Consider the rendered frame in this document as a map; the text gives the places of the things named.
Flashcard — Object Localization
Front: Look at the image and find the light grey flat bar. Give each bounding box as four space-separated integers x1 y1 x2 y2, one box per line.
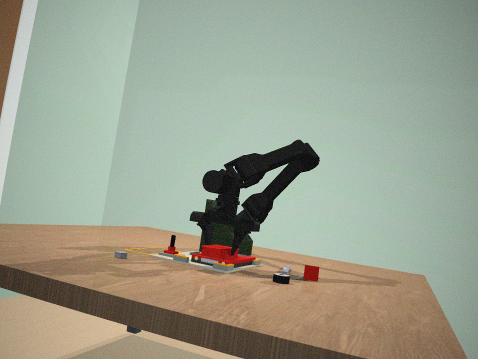
281 265 291 275

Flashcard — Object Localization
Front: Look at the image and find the black toy tyre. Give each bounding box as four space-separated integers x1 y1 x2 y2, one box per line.
273 273 290 284

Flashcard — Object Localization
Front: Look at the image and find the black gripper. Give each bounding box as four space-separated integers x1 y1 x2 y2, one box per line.
189 194 260 256

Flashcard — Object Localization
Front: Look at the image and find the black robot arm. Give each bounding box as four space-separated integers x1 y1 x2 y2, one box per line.
202 139 320 224

